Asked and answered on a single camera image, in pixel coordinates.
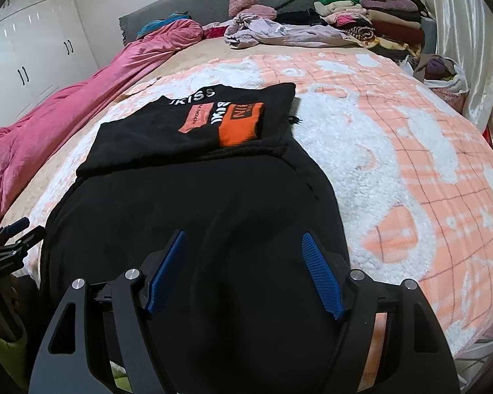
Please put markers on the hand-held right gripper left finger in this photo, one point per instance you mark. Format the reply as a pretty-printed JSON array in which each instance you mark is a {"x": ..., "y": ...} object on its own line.
[{"x": 166, "y": 275}]

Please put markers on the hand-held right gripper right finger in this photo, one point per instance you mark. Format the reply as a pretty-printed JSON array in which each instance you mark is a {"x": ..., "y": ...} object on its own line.
[{"x": 322, "y": 275}]

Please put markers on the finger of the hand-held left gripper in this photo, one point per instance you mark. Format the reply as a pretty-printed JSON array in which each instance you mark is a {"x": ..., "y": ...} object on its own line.
[
  {"x": 16, "y": 225},
  {"x": 26, "y": 242}
]

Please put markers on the black sweater with orange cuffs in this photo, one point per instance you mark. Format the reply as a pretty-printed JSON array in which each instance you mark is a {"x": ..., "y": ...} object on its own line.
[{"x": 230, "y": 201}]

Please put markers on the white plastic bag of clothes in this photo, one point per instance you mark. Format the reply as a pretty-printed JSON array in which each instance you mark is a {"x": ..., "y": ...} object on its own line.
[{"x": 456, "y": 80}]

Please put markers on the pile of folded clothes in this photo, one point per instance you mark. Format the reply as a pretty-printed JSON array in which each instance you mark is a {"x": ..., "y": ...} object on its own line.
[{"x": 390, "y": 20}]

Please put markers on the person's green clothing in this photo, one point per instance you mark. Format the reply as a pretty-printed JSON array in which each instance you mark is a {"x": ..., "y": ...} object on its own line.
[{"x": 119, "y": 379}]

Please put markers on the pink quilt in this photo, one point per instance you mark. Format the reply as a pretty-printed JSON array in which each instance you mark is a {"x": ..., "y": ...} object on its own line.
[{"x": 65, "y": 111}]

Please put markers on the orange checked fleece blanket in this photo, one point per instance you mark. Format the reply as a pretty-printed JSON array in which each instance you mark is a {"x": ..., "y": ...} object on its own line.
[{"x": 394, "y": 152}]

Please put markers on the white wardrobe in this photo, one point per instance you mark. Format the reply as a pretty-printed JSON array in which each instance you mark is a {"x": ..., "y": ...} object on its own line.
[{"x": 28, "y": 49}]

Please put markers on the bed with beige sheet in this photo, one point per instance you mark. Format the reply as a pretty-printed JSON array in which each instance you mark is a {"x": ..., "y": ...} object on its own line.
[{"x": 197, "y": 53}]

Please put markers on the crumpled lilac garment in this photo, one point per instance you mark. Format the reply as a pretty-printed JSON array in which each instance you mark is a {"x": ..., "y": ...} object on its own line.
[{"x": 295, "y": 33}]

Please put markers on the red cloth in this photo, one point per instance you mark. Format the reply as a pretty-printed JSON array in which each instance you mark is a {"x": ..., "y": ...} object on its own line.
[{"x": 215, "y": 32}]

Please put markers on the teal cloth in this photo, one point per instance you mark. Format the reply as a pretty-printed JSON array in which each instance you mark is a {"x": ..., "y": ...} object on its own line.
[{"x": 160, "y": 22}]

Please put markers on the dark navy garment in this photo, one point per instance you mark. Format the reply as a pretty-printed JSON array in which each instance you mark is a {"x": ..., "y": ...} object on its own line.
[{"x": 300, "y": 17}]

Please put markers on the pink fluffy garment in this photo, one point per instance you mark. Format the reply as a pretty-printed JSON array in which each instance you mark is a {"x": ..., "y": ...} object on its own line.
[
  {"x": 242, "y": 5},
  {"x": 261, "y": 11}
]

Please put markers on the grey quilted headboard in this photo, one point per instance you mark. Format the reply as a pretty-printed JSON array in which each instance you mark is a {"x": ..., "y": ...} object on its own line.
[{"x": 213, "y": 4}]

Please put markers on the white satin curtain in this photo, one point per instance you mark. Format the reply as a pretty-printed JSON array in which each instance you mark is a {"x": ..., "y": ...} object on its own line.
[{"x": 464, "y": 28}]

